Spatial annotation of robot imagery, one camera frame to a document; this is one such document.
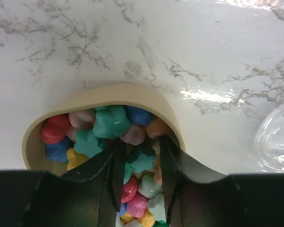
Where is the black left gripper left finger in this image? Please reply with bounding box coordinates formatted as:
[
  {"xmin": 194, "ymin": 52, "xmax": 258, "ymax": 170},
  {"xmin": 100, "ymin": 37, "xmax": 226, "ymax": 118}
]
[{"xmin": 0, "ymin": 140, "xmax": 126, "ymax": 227}]

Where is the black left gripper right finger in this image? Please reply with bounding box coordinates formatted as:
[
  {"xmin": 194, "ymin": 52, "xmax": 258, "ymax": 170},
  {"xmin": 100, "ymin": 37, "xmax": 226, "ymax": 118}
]
[{"xmin": 159, "ymin": 136, "xmax": 284, "ymax": 227}]

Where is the beige tray of star candies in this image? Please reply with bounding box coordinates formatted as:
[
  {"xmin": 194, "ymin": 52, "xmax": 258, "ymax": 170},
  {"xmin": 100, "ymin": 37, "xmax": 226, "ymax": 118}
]
[{"xmin": 22, "ymin": 84, "xmax": 185, "ymax": 220}]

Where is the clear plastic jar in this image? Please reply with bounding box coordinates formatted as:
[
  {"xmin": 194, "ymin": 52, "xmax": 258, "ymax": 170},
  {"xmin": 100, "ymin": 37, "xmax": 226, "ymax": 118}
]
[{"xmin": 254, "ymin": 104, "xmax": 284, "ymax": 173}]

